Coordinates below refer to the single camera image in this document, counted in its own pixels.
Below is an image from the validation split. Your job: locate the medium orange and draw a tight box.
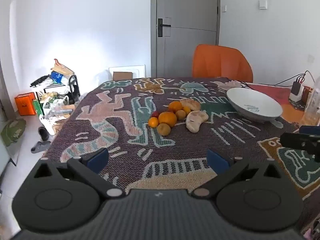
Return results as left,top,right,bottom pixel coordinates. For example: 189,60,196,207
168,101,183,113

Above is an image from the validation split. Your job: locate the round bread roll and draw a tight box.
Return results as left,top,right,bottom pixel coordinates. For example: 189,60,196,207
180,98,202,111

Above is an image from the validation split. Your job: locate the grey slipper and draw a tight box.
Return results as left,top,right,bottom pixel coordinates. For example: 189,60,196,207
31,141,51,153

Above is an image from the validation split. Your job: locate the black charger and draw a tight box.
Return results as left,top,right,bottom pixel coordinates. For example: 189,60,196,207
291,81,303,97

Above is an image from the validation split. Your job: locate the green box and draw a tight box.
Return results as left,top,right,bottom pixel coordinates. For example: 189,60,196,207
32,100,43,116

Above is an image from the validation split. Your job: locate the yellow-brown round fruit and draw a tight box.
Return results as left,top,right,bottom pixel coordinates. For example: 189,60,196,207
157,123,171,136

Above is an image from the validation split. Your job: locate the grey door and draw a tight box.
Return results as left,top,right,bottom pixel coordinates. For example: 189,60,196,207
151,0,220,78

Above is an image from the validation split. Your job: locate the brown box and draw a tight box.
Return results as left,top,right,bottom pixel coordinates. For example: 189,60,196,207
301,86,313,101

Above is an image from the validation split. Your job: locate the torn cardboard bag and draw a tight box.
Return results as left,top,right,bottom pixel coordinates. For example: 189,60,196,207
51,59,75,77

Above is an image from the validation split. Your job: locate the white flat board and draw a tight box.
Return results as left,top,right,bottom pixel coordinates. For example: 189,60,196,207
109,65,146,81

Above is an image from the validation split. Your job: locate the green cloth hat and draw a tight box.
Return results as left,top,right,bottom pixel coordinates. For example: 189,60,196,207
1,118,27,147

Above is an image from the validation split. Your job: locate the dark slipper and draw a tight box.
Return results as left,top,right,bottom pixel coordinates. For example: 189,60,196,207
38,127,51,141

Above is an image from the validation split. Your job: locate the pile of plastic bags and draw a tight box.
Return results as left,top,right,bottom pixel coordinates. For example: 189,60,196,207
39,92,76,135

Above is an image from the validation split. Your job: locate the large orange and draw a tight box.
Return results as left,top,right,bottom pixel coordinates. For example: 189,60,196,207
158,112,177,127

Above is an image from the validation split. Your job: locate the printed woven blanket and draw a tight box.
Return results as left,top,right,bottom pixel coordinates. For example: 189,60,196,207
41,77,320,233

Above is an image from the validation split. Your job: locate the black door handle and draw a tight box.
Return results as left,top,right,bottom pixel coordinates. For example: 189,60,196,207
157,18,172,37

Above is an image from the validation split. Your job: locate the white bowl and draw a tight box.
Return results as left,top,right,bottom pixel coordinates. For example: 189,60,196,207
226,87,283,123

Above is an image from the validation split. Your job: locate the orange box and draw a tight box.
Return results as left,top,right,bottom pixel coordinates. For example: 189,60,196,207
14,92,37,116

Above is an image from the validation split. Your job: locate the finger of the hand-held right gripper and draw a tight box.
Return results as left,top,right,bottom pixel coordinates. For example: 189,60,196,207
280,132,320,163
299,126,320,136

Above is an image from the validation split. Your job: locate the black cable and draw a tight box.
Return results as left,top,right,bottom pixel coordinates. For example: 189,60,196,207
257,74,306,86

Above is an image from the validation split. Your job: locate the clear plastic bottle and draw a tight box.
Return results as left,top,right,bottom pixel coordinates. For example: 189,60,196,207
301,76,320,127

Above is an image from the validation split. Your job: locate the black storage rack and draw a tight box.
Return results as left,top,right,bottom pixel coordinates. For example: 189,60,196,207
30,74,81,110

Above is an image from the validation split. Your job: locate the white power strip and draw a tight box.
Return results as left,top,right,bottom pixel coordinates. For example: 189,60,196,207
289,85,312,103

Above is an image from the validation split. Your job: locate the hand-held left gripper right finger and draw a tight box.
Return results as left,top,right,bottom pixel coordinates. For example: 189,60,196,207
191,149,288,198

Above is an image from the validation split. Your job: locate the curved bread roll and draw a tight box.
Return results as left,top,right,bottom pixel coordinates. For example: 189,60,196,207
185,110,209,133

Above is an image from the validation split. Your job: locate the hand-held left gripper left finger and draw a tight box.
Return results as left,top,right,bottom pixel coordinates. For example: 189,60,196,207
31,147,125,199

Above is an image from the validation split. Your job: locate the orange chair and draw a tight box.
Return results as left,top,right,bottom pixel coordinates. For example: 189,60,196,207
192,44,253,83

